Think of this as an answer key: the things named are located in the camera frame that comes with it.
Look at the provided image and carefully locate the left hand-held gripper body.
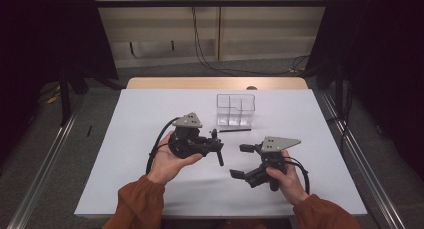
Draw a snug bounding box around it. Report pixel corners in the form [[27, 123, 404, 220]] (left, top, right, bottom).
[[168, 112, 214, 160]]

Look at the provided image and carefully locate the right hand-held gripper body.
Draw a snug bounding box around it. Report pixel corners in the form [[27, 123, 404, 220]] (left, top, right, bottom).
[[246, 136, 302, 192]]

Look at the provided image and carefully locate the clear acrylic organizer box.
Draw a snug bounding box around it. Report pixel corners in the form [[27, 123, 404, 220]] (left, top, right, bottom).
[[216, 93, 256, 127]]

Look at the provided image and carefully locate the person's left hand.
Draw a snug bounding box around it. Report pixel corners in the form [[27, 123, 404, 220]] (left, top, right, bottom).
[[146, 131, 203, 186]]

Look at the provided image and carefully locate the person's right hand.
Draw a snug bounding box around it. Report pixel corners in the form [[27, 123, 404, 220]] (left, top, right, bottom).
[[265, 150, 309, 206]]

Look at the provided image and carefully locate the white table sheet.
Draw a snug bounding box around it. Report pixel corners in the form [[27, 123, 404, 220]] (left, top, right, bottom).
[[73, 88, 368, 220]]

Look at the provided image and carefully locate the black horizontal bar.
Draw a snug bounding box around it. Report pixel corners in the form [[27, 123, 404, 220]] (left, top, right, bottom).
[[94, 0, 332, 8]]

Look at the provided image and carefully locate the black curtain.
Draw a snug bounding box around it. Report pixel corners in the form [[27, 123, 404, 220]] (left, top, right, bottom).
[[0, 0, 118, 165], [305, 0, 424, 181]]

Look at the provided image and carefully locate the left hand-held gripper cable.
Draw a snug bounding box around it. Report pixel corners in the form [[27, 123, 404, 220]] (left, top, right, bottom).
[[145, 117, 182, 176]]

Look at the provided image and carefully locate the hand-held gripper cable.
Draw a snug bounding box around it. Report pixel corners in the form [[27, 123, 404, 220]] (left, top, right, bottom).
[[145, 117, 182, 176], [284, 156, 311, 195]]

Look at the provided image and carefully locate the right hand-held gripper cable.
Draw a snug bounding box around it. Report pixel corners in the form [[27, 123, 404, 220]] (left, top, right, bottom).
[[284, 156, 311, 195]]

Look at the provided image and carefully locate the black hanging cable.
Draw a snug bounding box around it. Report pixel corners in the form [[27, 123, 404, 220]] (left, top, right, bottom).
[[191, 6, 311, 77]]

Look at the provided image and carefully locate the metal floor rail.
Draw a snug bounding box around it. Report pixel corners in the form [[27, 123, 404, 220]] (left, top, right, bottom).
[[319, 90, 407, 229], [6, 100, 85, 229]]

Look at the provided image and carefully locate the black stand post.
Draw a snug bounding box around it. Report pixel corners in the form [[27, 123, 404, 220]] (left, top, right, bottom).
[[58, 66, 72, 127]]

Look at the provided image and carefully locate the yellow floor cable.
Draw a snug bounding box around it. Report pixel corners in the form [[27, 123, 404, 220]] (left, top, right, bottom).
[[46, 92, 63, 105]]

